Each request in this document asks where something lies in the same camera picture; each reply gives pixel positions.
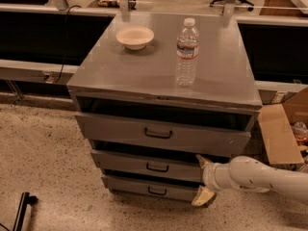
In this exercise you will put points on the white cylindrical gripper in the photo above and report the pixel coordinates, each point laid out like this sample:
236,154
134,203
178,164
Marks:
209,175

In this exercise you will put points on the grey drawer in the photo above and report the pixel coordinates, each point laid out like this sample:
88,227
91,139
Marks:
163,135
150,188
151,166

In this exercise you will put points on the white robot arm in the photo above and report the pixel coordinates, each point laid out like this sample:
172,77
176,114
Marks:
246,174

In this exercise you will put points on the grey bottom drawer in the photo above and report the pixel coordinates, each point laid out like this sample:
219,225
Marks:
150,188

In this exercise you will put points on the open cardboard box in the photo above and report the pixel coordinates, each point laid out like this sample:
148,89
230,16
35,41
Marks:
276,120

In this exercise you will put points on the grey metal drawer cabinet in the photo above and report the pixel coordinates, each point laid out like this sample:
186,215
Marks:
116,81

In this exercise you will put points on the grey top drawer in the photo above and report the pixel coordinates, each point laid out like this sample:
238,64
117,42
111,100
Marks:
163,135

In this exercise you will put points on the plastic bottle in box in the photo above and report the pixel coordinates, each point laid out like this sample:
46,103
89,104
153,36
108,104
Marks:
300,131

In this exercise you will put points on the clear plastic water bottle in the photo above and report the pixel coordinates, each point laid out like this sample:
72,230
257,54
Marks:
187,49

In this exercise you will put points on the white ceramic bowl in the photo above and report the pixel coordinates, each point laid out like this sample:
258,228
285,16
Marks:
134,37

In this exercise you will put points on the black stand foot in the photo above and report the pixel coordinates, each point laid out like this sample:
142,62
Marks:
25,200

